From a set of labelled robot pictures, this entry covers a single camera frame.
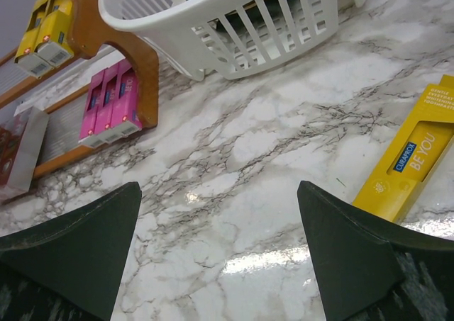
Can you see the white plastic basket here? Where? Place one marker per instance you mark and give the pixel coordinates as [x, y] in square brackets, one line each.
[236, 38]

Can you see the yellow toothpaste box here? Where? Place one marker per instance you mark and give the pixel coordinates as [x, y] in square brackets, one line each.
[416, 150]
[51, 44]
[26, 57]

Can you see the large pink toothpaste box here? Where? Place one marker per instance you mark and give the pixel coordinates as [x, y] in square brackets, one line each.
[86, 135]

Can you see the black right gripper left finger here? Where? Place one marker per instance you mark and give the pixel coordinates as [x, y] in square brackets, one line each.
[70, 267]

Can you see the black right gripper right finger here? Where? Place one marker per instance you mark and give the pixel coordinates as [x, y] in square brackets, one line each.
[368, 268]

